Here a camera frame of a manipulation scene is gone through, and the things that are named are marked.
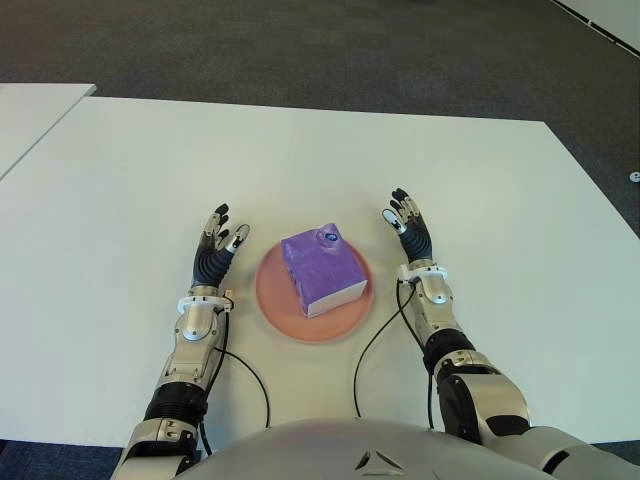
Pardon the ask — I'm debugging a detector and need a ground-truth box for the round pink plate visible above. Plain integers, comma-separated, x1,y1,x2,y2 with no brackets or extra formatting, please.
254,238,375,344

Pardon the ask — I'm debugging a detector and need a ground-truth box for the silver robot torso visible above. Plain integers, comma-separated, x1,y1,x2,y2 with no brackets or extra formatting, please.
172,418,546,480

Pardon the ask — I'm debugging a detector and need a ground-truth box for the adjacent white table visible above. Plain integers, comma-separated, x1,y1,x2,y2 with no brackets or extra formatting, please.
0,83,96,180

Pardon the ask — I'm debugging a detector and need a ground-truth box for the purple tissue paper pack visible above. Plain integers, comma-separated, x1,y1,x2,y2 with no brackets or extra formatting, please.
279,223,369,319

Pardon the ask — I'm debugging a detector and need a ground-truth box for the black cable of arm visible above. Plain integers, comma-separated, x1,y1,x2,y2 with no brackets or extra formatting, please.
199,299,274,456
352,279,436,431

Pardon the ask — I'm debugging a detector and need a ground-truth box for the robot left hand black silver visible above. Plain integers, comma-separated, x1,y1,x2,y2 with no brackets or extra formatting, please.
189,202,251,290

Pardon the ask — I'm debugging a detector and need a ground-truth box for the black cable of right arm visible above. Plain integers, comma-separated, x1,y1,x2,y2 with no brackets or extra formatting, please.
352,279,436,431

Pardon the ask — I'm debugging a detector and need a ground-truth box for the robot right hand black silver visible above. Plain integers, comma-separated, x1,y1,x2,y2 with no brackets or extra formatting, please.
380,187,435,264

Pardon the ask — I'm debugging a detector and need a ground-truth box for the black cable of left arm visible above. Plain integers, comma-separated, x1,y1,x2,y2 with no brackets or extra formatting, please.
199,299,274,456

